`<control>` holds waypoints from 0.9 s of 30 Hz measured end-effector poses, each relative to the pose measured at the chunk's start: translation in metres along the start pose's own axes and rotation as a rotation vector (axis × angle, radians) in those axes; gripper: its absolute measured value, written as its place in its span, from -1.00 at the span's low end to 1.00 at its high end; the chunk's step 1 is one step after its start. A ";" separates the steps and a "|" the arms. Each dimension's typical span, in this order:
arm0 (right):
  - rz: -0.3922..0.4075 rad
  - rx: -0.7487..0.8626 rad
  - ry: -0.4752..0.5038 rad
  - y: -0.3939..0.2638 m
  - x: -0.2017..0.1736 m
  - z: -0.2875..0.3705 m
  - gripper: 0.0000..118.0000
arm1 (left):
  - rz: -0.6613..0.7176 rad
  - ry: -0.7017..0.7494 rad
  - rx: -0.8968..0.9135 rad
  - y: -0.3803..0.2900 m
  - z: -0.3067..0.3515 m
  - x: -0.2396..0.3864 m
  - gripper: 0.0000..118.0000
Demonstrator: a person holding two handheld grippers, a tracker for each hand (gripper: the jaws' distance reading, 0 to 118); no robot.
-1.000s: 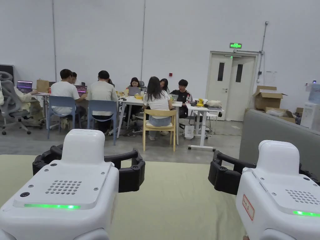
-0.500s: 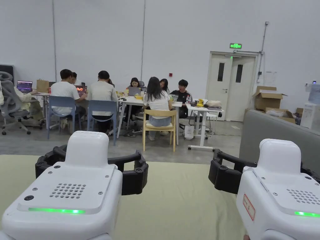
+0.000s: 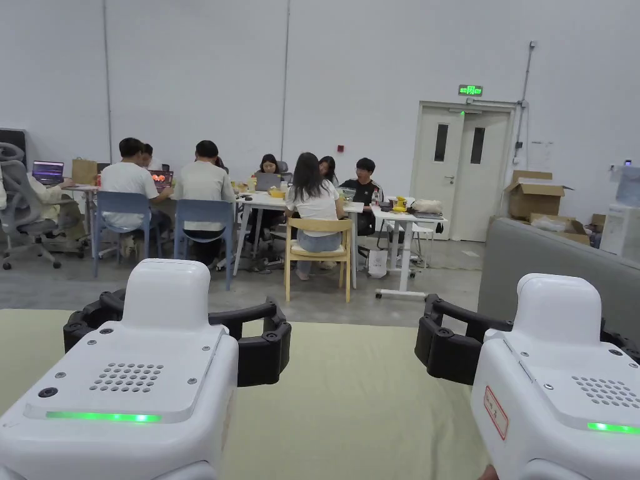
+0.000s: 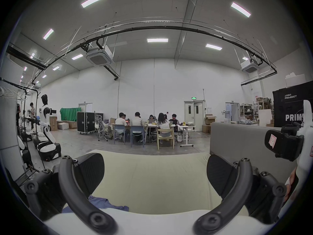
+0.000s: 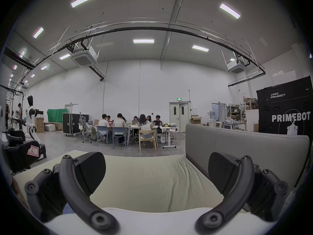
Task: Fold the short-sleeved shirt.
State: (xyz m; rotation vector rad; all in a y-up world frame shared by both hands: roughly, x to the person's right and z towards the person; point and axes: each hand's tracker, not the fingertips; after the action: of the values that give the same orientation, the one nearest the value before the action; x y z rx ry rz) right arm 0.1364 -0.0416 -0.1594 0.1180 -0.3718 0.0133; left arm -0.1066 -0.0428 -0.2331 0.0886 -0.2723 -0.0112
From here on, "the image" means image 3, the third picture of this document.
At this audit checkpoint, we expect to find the blue plastic chair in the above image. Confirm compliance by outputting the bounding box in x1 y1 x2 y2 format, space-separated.
172 199 237 292
92 191 153 278

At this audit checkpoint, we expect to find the grey padded sofa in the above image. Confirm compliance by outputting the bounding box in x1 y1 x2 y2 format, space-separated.
477 217 640 346

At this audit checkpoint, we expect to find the small white desk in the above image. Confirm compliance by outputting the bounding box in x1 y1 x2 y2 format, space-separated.
371 196 449 301

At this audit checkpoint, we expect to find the white double door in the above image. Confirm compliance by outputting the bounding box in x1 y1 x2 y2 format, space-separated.
409 99 517 243

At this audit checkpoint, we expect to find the bed with pale green sheet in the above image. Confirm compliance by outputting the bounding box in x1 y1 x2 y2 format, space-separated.
0 309 640 480

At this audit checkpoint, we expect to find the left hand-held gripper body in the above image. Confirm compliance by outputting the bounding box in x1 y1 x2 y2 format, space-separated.
0 258 240 480

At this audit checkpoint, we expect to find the grey office chair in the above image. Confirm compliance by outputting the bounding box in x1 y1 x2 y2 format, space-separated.
0 142 63 271

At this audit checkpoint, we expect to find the open cardboard carton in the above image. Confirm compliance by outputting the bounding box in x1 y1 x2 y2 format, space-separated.
504 170 575 221

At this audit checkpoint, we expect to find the long white table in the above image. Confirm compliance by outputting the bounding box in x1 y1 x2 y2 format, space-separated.
64 182 366 288

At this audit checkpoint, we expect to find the white appliance box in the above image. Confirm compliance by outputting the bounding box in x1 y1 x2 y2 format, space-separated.
599 159 640 257

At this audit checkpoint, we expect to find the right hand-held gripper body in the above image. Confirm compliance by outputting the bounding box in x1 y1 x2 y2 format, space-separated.
469 272 640 480

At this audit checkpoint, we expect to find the flat cardboard carton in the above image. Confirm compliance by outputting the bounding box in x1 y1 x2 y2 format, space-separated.
529 212 592 246

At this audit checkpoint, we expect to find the group of people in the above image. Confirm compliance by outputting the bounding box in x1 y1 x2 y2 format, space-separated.
97 137 383 281

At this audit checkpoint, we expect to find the light wooden chair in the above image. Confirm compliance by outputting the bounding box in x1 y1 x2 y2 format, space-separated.
284 217 353 304

